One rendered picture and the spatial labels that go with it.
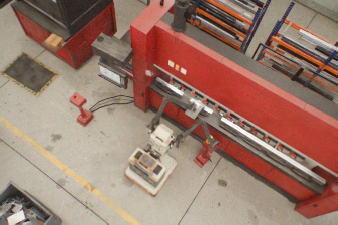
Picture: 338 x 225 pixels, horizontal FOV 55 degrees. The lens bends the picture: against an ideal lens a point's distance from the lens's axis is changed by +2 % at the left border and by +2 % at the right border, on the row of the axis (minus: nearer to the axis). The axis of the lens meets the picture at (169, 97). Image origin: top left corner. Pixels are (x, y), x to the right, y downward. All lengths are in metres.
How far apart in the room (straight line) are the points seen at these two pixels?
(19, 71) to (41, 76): 0.42
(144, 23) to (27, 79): 3.19
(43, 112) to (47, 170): 1.08
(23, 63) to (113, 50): 2.90
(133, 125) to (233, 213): 2.26
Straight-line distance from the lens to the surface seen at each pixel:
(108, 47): 4.36
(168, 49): 4.35
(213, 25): 6.30
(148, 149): 4.96
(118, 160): 5.70
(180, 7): 3.77
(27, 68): 6.80
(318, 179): 5.22
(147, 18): 4.19
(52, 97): 6.36
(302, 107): 3.92
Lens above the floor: 5.44
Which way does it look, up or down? 62 degrees down
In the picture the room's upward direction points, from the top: 9 degrees clockwise
